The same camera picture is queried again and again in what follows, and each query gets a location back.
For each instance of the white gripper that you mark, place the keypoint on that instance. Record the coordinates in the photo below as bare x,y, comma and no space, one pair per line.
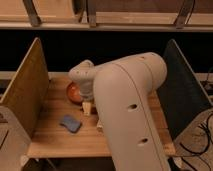
87,96

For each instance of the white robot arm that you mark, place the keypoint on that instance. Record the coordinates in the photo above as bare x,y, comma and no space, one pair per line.
120,90

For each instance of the orange ceramic bowl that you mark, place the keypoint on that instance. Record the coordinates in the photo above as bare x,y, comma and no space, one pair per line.
73,95

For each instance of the blue sponge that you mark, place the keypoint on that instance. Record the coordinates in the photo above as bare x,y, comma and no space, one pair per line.
70,123

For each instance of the white bottle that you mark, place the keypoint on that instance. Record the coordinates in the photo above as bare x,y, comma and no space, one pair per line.
99,126

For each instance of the left wooden side panel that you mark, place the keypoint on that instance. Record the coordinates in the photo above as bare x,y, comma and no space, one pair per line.
22,101

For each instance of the right dark side panel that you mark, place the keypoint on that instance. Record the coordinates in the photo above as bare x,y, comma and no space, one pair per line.
184,102

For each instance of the wooden shelf with brackets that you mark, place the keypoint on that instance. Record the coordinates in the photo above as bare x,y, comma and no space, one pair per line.
111,15

